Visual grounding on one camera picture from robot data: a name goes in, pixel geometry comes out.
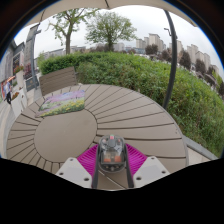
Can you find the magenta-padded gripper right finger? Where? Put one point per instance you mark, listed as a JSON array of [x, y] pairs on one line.
[[150, 171]]

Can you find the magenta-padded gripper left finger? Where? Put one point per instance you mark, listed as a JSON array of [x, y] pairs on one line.
[[75, 171]]

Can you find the flower print mouse pad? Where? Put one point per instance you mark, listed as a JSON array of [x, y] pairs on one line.
[[61, 104]]

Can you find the white planter with orange flowers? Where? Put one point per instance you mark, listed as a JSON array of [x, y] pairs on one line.
[[18, 103]]

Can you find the green hedge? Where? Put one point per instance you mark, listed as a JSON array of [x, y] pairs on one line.
[[140, 83]]

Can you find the brown slatted chair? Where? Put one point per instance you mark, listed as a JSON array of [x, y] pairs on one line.
[[58, 80]]

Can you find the person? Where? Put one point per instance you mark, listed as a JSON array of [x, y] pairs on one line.
[[7, 91]]

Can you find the tall white planter with flowers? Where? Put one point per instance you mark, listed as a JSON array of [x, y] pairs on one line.
[[19, 76]]

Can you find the dark curved parasol pole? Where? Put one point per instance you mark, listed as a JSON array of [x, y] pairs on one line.
[[172, 56]]

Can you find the grey sign pillar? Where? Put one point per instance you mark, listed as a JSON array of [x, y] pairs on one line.
[[31, 56]]

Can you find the grey storefront building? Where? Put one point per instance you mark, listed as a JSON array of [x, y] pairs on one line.
[[10, 63]]

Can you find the distant apartment buildings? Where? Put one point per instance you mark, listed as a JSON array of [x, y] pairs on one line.
[[156, 41]]

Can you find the thin-crowned tree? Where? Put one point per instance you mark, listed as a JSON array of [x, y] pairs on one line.
[[68, 30]]

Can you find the full-crowned green tree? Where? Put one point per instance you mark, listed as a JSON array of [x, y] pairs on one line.
[[110, 26]]

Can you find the beige parasol canopy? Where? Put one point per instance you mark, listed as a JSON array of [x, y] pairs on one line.
[[83, 4]]

